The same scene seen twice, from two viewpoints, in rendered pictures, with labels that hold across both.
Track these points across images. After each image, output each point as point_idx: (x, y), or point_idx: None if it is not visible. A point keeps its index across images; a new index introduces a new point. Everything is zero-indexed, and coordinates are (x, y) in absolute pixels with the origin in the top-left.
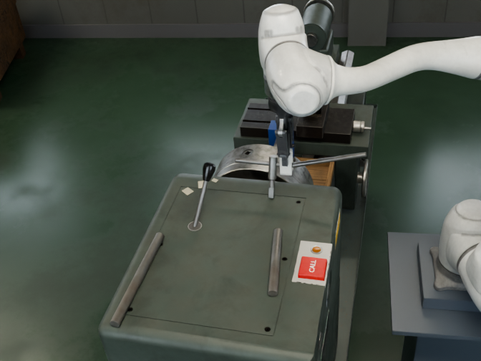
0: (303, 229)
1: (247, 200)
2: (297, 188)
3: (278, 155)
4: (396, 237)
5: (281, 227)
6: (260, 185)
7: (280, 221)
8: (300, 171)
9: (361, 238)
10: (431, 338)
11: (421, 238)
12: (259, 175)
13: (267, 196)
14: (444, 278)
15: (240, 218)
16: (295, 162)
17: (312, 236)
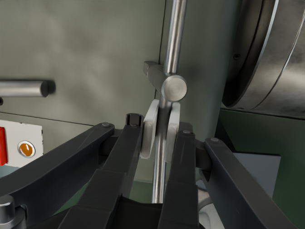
0: (68, 130)
1: (137, 12)
2: (181, 118)
3: (95, 125)
4: (272, 162)
5: (67, 92)
6: (192, 37)
7: (82, 90)
8: (292, 107)
9: (304, 120)
10: None
11: (267, 183)
12: (263, 27)
13: (153, 57)
14: (201, 198)
15: (80, 6)
16: (159, 150)
17: (56, 143)
